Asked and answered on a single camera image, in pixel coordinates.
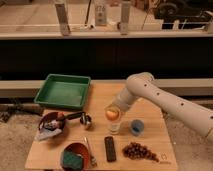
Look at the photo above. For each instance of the green plastic tray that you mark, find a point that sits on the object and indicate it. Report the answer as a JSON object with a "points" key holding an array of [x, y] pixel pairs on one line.
{"points": [[63, 91]]}

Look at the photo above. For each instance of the white paper cup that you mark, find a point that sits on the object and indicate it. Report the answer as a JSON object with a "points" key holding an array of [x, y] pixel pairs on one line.
{"points": [[114, 127]]}

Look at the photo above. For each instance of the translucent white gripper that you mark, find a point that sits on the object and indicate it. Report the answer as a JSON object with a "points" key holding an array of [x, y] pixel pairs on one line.
{"points": [[119, 105]]}

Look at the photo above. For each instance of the metal spoon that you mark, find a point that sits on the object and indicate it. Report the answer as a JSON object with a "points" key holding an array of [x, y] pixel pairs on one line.
{"points": [[92, 158]]}

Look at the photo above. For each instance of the dark red bowl with items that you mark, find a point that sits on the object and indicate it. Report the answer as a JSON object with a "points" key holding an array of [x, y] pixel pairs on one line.
{"points": [[52, 121]]}

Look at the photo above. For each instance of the blue plastic cup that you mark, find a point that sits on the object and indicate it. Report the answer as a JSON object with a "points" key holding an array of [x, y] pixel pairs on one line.
{"points": [[136, 127]]}

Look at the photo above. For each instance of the black handled metal scoop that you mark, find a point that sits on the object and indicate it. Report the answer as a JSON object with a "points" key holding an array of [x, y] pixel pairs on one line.
{"points": [[85, 119]]}

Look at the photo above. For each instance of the green sponge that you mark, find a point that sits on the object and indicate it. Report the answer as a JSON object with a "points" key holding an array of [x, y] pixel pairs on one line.
{"points": [[72, 160]]}

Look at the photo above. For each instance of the black remote control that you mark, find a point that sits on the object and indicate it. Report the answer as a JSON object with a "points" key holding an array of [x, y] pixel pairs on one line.
{"points": [[110, 149]]}

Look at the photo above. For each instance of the bunch of dark grapes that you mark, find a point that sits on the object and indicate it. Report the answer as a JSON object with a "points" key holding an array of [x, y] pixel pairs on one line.
{"points": [[136, 151]]}

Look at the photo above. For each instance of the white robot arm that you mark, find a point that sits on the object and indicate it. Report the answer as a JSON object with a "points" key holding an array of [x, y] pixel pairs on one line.
{"points": [[141, 85]]}

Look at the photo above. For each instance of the red yellow apple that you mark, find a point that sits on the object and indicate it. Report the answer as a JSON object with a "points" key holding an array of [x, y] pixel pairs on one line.
{"points": [[112, 115]]}

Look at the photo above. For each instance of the white cloth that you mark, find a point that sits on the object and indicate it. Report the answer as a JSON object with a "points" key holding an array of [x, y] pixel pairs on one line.
{"points": [[45, 134]]}

